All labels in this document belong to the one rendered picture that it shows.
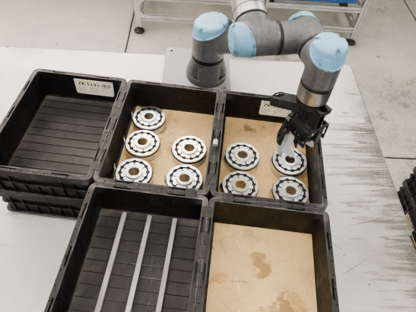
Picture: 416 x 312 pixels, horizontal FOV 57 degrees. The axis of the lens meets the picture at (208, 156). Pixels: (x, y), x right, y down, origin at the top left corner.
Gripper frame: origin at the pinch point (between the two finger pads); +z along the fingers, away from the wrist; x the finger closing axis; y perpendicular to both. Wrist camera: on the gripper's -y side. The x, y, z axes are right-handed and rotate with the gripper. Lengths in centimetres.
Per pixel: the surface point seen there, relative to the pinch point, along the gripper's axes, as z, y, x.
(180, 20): 82, -182, 72
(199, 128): 11.0, -26.4, -11.8
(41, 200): 14, -27, -63
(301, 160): 8.2, 1.7, 6.4
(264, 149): 11.1, -8.7, 1.3
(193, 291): 1.0, 20.4, -42.9
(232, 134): 11.0, -19.0, -3.8
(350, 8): 64, -114, 175
